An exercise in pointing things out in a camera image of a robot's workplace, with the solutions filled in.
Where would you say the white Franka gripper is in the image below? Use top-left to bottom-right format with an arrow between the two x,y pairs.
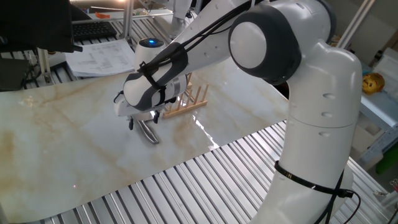
113,90 -> 166,131

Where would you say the steel cleaver knife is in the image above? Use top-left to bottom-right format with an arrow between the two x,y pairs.
132,111 -> 160,146

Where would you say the wooden peg knife rack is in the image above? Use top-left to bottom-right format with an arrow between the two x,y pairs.
162,73 -> 209,119

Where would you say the stack of printed papers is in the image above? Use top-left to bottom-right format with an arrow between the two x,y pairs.
64,39 -> 139,78

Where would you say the marble pattern table mat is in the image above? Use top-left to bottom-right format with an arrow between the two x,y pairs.
0,51 -> 300,224

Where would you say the black computer keyboard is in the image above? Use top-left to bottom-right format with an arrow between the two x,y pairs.
72,21 -> 118,42

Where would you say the slotted aluminium monitor stand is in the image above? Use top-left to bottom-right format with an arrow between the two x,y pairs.
37,48 -> 53,85

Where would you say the black flat case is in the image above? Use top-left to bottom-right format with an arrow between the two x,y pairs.
0,57 -> 30,93

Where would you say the black computer monitor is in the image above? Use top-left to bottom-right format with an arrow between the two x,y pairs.
0,0 -> 83,54

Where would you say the beige cardboard box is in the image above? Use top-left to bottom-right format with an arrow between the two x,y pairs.
350,124 -> 385,171

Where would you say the golden piggy bank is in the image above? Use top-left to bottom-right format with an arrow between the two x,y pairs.
361,72 -> 386,96

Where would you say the grey metal shelf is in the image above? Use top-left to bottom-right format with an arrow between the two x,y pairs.
357,91 -> 398,169

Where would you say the green plastic object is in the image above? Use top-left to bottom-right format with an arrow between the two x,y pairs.
375,148 -> 398,175

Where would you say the white foam box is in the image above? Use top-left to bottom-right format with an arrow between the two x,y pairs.
372,47 -> 398,102

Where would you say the upright aluminium frame post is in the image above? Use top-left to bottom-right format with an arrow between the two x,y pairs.
122,0 -> 135,41

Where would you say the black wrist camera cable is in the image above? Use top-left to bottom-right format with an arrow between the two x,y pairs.
180,0 -> 259,52

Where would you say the black strap on arm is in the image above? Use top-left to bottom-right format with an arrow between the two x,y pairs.
274,160 -> 355,199

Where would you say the diagonal aluminium brace post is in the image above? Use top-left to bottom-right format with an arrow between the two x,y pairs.
336,0 -> 376,50

